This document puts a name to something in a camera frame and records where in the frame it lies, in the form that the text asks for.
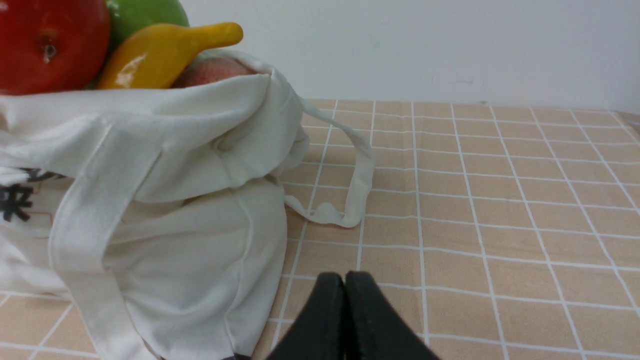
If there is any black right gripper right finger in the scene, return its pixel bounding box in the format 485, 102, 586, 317
343, 271, 439, 360

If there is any beige checked tablecloth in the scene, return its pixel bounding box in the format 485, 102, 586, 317
0, 99, 640, 360

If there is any yellow banana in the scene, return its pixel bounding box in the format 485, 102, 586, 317
95, 22, 243, 91

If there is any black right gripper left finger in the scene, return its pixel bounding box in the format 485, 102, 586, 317
267, 272, 346, 360

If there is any pink peach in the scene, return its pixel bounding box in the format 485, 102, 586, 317
171, 57, 255, 89

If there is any red apple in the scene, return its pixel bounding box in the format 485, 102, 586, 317
0, 0, 111, 96

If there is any white cloth tote bag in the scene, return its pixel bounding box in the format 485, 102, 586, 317
1, 49, 376, 360

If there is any green apple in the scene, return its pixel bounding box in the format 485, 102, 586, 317
105, 0, 190, 53

